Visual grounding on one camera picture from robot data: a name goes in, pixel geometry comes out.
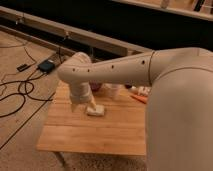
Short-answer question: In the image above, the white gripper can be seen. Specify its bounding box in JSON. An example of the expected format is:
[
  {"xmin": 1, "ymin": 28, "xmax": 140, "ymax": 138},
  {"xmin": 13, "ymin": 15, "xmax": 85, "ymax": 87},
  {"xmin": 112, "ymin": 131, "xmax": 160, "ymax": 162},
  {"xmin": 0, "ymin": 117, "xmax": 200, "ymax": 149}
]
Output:
[{"xmin": 69, "ymin": 83, "xmax": 97, "ymax": 111}]

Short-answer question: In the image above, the dark red ceramic bowl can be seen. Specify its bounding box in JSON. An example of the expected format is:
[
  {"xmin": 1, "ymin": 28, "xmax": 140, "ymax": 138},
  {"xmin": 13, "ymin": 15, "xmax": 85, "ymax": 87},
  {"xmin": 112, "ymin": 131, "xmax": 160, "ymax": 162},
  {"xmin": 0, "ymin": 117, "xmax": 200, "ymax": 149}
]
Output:
[{"xmin": 90, "ymin": 83, "xmax": 102, "ymax": 92}]

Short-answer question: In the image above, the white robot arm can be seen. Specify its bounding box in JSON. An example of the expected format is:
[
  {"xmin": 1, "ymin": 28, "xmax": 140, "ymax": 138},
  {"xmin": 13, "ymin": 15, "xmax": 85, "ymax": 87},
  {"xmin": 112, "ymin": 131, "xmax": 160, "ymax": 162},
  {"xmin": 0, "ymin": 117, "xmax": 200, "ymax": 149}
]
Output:
[{"xmin": 58, "ymin": 47, "xmax": 213, "ymax": 171}]

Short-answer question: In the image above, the white sponge block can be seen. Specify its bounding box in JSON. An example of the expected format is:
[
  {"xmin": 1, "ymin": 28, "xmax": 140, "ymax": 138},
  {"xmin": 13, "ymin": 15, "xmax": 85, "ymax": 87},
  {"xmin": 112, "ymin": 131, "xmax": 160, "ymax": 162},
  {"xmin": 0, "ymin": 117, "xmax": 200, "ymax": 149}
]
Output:
[{"xmin": 86, "ymin": 105, "xmax": 105, "ymax": 116}]

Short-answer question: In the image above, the wooden table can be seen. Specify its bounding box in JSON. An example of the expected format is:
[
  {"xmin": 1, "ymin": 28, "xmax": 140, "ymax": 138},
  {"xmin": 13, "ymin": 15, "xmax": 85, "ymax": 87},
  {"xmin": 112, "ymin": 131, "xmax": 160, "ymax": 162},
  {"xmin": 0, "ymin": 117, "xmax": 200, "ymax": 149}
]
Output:
[{"xmin": 37, "ymin": 82, "xmax": 146, "ymax": 155}]

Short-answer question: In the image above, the orange carrot toy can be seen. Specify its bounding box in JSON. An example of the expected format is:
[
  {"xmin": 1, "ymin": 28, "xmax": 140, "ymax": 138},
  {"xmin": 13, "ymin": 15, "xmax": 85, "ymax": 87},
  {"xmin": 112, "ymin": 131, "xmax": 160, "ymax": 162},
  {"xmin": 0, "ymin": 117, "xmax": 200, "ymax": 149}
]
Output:
[{"xmin": 131, "ymin": 94, "xmax": 147, "ymax": 104}]

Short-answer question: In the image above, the black power adapter box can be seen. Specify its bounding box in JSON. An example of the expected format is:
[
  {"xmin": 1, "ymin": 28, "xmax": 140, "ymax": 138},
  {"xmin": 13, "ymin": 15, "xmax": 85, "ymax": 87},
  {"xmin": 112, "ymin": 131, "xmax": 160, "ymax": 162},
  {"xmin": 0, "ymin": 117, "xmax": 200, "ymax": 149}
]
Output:
[{"xmin": 38, "ymin": 60, "xmax": 55, "ymax": 73}]

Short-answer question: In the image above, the small black device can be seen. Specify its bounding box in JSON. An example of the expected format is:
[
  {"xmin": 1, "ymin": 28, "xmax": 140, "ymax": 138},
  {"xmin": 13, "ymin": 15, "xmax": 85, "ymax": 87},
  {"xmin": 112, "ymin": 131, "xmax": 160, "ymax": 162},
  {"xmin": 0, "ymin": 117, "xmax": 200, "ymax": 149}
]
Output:
[{"xmin": 17, "ymin": 64, "xmax": 30, "ymax": 72}]

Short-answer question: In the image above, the black floor cable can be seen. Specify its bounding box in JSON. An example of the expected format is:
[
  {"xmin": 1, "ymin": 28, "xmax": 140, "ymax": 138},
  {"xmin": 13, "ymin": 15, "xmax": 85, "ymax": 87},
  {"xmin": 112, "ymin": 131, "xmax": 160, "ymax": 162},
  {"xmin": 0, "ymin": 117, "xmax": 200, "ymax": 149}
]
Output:
[{"xmin": 0, "ymin": 39, "xmax": 68, "ymax": 119}]

